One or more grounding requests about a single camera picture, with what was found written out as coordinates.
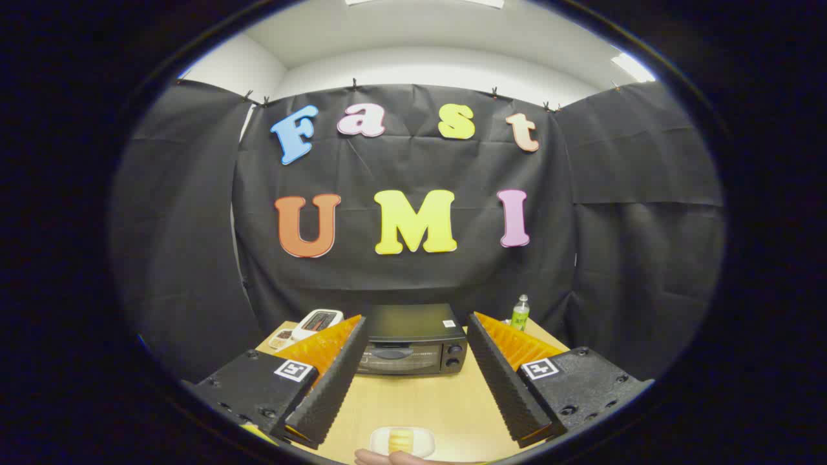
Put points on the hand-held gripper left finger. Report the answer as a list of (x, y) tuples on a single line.
[(336, 381)]

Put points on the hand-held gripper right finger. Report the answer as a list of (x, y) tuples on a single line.
[(501, 381)]

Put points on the ridged bread roll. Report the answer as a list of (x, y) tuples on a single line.
[(399, 440)]

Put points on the black toaster oven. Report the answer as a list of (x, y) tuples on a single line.
[(413, 323)]

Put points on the white pop-up toaster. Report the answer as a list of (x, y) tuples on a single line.
[(301, 333)]

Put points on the green drink bottle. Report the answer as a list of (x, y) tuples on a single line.
[(520, 316)]

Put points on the white rectangular plate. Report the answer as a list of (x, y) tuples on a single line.
[(423, 442)]

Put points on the small ceiling light panel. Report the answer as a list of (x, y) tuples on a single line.
[(633, 66)]

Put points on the long ceiling light panel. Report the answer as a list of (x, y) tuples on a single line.
[(484, 2)]

